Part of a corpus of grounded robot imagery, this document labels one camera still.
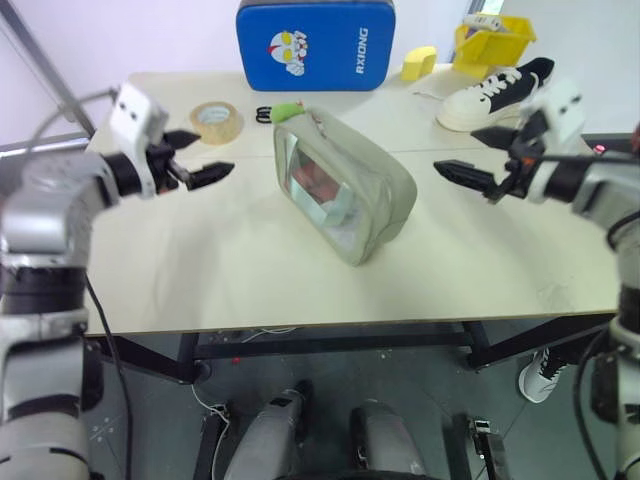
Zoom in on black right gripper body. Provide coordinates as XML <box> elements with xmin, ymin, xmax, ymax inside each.
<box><xmin>487</xmin><ymin>109</ymin><xmax>550</xmax><ymax>204</ymax></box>

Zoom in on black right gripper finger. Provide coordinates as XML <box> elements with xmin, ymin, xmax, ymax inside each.
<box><xmin>470</xmin><ymin>125</ymin><xmax>522</xmax><ymax>151</ymax></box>
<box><xmin>432</xmin><ymin>159</ymin><xmax>502</xmax><ymax>194</ymax></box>

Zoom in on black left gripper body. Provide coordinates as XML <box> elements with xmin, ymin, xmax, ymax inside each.
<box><xmin>147</xmin><ymin>138</ymin><xmax>194</xmax><ymax>196</ymax></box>

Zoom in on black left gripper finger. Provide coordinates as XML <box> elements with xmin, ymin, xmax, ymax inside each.
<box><xmin>187</xmin><ymin>161</ymin><xmax>237</xmax><ymax>192</ymax></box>
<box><xmin>163</xmin><ymin>129</ymin><xmax>202</xmax><ymax>150</ymax></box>

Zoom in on grey-green toiletry pouch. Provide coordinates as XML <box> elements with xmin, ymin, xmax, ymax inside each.
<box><xmin>272</xmin><ymin>107</ymin><xmax>419</xmax><ymax>268</ymax></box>

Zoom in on beige packing tape roll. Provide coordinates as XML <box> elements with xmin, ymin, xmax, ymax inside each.
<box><xmin>188</xmin><ymin>101</ymin><xmax>245</xmax><ymax>147</ymax></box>

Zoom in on black and white sneaker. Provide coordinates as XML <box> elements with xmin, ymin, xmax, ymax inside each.
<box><xmin>409</xmin><ymin>56</ymin><xmax>556</xmax><ymax>133</ymax></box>

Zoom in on yellow plastic bin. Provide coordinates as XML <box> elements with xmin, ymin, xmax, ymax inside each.
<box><xmin>452</xmin><ymin>15</ymin><xmax>538</xmax><ymax>79</ymax></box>

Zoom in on green plush zipper charm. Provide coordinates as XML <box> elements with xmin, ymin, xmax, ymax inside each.
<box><xmin>269</xmin><ymin>101</ymin><xmax>307</xmax><ymax>124</ymax></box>

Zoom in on yellow sponge block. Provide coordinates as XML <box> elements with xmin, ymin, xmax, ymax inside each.
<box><xmin>401</xmin><ymin>46</ymin><xmax>438</xmax><ymax>83</ymax></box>

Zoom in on white item in bin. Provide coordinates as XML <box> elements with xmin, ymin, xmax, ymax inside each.
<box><xmin>462</xmin><ymin>13</ymin><xmax>503</xmax><ymax>32</ymax></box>

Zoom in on grey metal pole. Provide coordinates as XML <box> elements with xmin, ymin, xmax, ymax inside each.
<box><xmin>0</xmin><ymin>0</ymin><xmax>97</xmax><ymax>137</ymax></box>

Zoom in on blue padded case with print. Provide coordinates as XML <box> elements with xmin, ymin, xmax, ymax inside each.
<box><xmin>235</xmin><ymin>0</ymin><xmax>394</xmax><ymax>93</ymax></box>

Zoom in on white sneaker on foot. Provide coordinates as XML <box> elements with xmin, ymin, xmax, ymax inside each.
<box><xmin>518</xmin><ymin>346</ymin><xmax>570</xmax><ymax>404</ymax></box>

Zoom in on silver left robot leg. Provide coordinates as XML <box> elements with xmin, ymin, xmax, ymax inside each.
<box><xmin>223</xmin><ymin>379</ymin><xmax>315</xmax><ymax>480</ymax></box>

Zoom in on silver robot leg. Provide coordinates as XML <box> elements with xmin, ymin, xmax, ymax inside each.
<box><xmin>223</xmin><ymin>379</ymin><xmax>315</xmax><ymax>480</ymax></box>
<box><xmin>348</xmin><ymin>399</ymin><xmax>427</xmax><ymax>480</ymax></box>

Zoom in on black floor stand bar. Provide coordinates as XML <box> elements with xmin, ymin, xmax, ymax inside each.
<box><xmin>468</xmin><ymin>413</ymin><xmax>512</xmax><ymax>480</ymax></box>
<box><xmin>192</xmin><ymin>413</ymin><xmax>227</xmax><ymax>480</ymax></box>

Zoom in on silver right robot leg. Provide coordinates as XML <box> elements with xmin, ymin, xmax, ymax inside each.
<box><xmin>348</xmin><ymin>399</ymin><xmax>427</xmax><ymax>480</ymax></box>

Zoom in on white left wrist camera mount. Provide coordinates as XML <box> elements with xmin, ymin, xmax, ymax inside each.
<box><xmin>107</xmin><ymin>82</ymin><xmax>171</xmax><ymax>200</ymax></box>

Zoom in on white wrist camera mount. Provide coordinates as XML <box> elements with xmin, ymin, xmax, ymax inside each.
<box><xmin>519</xmin><ymin>77</ymin><xmax>587</xmax><ymax>204</ymax></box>
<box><xmin>107</xmin><ymin>82</ymin><xmax>171</xmax><ymax>200</ymax></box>

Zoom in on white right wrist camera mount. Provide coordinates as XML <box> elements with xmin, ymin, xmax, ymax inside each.
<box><xmin>519</xmin><ymin>77</ymin><xmax>587</xmax><ymax>204</ymax></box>

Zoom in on grey cable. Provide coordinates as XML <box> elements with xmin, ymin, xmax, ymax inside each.
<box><xmin>28</xmin><ymin>86</ymin><xmax>122</xmax><ymax>147</ymax></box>

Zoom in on black table frame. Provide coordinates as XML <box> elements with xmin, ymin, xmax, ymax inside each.
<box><xmin>83</xmin><ymin>319</ymin><xmax>622</xmax><ymax>386</ymax></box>

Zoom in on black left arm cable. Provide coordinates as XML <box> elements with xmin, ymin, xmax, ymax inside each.
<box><xmin>81</xmin><ymin>273</ymin><xmax>135</xmax><ymax>480</ymax></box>

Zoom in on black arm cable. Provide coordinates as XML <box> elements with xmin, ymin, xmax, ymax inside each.
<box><xmin>571</xmin><ymin>327</ymin><xmax>622</xmax><ymax>480</ymax></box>
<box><xmin>81</xmin><ymin>273</ymin><xmax>135</xmax><ymax>480</ymax></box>

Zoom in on white floor wire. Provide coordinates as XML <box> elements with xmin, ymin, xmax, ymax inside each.
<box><xmin>191</xmin><ymin>383</ymin><xmax>232</xmax><ymax>427</ymax></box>

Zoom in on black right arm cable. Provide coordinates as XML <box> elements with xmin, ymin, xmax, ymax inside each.
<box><xmin>571</xmin><ymin>327</ymin><xmax>622</xmax><ymax>480</ymax></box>

